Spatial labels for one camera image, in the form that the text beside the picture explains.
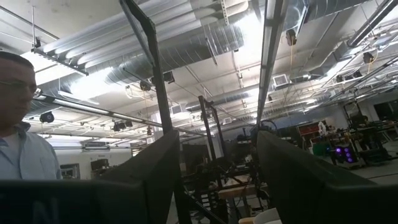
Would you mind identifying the black aluminium rig frame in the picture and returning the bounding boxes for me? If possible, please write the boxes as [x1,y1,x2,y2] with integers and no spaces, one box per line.
[198,95,229,175]
[119,0,228,224]

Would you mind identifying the long overhead light bar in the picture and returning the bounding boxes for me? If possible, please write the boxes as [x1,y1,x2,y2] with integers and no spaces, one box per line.
[256,0,285,126]

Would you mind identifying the computer tower with purple lights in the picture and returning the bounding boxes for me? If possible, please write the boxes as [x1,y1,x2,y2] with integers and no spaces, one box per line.
[333,145,356,165]

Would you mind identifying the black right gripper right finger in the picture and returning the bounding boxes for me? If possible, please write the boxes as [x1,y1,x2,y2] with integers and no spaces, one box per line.
[257,130,398,224]

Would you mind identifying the black ceiling camera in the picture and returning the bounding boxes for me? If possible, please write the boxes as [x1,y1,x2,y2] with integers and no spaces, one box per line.
[39,111,55,124]

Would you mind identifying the red storage cabinet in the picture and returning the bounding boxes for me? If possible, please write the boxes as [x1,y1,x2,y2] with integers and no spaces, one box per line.
[297,122,324,141]

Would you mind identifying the person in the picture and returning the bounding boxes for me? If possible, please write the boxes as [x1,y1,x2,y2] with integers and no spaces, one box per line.
[0,51,63,180]

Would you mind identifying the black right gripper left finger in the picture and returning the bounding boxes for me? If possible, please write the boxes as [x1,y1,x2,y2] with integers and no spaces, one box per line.
[0,129,182,224]

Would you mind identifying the black track spotlights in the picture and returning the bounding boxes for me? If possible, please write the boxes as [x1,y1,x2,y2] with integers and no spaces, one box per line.
[112,119,134,133]

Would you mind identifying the silver ventilation duct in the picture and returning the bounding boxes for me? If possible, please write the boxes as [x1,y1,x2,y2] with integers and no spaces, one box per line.
[30,0,249,103]

